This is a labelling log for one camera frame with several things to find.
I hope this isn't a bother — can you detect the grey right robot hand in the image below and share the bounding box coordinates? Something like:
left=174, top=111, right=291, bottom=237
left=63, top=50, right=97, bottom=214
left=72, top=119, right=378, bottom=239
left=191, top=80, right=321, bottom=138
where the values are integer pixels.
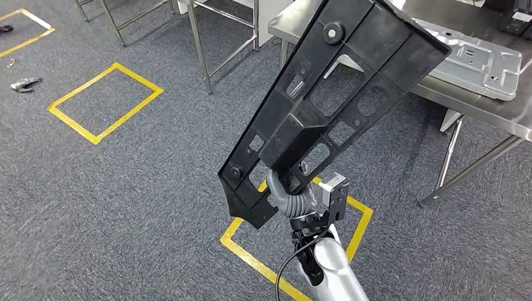
left=265, top=162, right=324, bottom=209

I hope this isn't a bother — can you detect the black plastic plate part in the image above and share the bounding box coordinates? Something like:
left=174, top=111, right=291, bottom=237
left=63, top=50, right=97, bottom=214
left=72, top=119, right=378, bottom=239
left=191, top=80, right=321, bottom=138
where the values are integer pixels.
left=217, top=0, right=453, bottom=231

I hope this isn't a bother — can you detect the stainless steel workbench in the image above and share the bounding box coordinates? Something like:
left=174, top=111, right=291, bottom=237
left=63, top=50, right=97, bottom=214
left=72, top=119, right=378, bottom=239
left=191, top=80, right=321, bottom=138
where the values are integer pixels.
left=267, top=0, right=532, bottom=209

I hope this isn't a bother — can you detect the embossed sheet metal panel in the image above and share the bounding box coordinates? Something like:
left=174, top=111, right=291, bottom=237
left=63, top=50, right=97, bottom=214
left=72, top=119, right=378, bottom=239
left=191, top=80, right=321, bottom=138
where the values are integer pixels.
left=410, top=18, right=524, bottom=102

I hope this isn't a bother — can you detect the grey metal floor object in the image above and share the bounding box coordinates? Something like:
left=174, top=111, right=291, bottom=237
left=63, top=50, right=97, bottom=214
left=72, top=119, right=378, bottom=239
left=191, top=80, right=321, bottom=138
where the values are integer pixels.
left=9, top=76, right=44, bottom=94

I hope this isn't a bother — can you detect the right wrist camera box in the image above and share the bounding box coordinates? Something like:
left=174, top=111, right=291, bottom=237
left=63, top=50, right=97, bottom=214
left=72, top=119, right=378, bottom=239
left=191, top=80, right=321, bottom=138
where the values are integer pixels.
left=317, top=172, right=351, bottom=223

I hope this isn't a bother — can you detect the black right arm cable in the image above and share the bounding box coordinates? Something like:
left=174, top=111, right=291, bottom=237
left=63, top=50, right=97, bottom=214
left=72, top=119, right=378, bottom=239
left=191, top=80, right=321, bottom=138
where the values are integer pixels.
left=274, top=226, right=332, bottom=301

